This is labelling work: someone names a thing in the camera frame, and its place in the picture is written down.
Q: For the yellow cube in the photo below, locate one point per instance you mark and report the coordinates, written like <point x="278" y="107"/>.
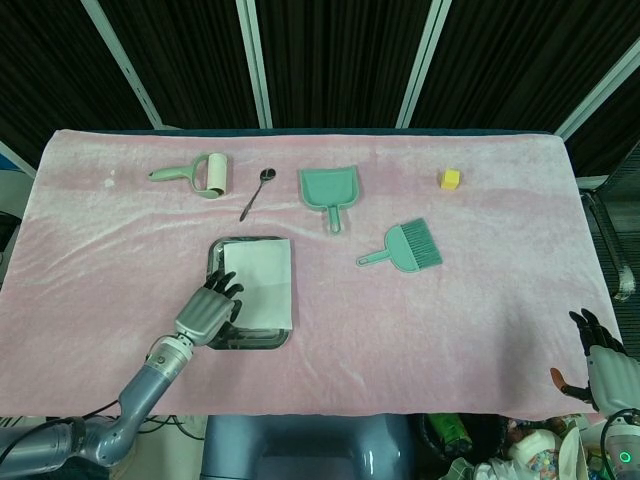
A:
<point x="450" y="179"/>

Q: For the pink plush table cloth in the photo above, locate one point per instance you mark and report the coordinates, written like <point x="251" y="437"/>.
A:
<point x="400" y="325"/>

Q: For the white cloth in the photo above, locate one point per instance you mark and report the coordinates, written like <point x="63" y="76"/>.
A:
<point x="265" y="280"/>

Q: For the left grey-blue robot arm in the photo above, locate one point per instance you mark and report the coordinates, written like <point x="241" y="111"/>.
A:
<point x="145" y="390"/>

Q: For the metal spoon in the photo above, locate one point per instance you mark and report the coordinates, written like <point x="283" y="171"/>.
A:
<point x="256" y="194"/>

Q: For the green hand brush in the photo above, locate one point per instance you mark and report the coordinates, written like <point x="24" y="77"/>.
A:
<point x="407" y="247"/>

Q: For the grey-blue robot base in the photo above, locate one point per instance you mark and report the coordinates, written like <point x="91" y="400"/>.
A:
<point x="300" y="445"/>

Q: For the right robot arm with green light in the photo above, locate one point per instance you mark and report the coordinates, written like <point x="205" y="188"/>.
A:
<point x="620" y="442"/>

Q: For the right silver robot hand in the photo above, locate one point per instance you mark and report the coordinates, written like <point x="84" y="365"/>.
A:
<point x="607" y="367"/>

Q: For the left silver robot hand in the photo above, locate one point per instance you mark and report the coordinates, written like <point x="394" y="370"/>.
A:
<point x="210" y="314"/>

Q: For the metal tray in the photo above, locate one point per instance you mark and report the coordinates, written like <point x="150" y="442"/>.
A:
<point x="260" y="340"/>

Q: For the green lint roller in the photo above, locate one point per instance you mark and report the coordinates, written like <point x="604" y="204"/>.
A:
<point x="200" y="177"/>

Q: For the white plastic jar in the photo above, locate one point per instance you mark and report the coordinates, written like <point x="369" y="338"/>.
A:
<point x="532" y="445"/>

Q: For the green dustpan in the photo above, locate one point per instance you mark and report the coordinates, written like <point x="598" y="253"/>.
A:
<point x="330" y="191"/>

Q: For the green bottle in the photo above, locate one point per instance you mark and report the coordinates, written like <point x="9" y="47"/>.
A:
<point x="452" y="434"/>

